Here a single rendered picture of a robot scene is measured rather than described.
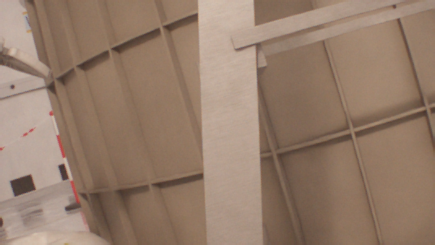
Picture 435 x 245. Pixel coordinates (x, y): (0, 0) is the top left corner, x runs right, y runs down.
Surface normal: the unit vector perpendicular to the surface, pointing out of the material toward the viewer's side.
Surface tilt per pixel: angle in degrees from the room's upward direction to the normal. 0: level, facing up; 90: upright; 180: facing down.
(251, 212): 87
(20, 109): 90
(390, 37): 90
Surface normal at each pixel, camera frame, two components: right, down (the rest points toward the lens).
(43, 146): 0.60, -0.16
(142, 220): -0.70, 0.23
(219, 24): -0.05, -0.01
